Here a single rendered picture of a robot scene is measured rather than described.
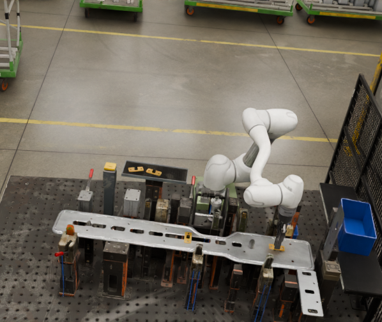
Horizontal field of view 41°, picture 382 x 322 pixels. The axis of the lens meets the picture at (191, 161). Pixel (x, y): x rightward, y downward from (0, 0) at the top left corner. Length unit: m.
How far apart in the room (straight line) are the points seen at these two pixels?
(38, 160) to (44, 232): 1.93
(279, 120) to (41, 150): 2.89
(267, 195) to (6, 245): 1.54
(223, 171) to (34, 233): 1.23
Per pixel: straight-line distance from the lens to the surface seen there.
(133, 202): 2.76
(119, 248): 2.59
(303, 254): 2.80
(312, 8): 9.78
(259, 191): 2.42
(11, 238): 3.17
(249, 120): 2.84
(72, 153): 5.12
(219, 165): 3.29
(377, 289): 2.73
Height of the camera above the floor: 2.83
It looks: 34 degrees down
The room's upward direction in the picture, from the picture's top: 8 degrees clockwise
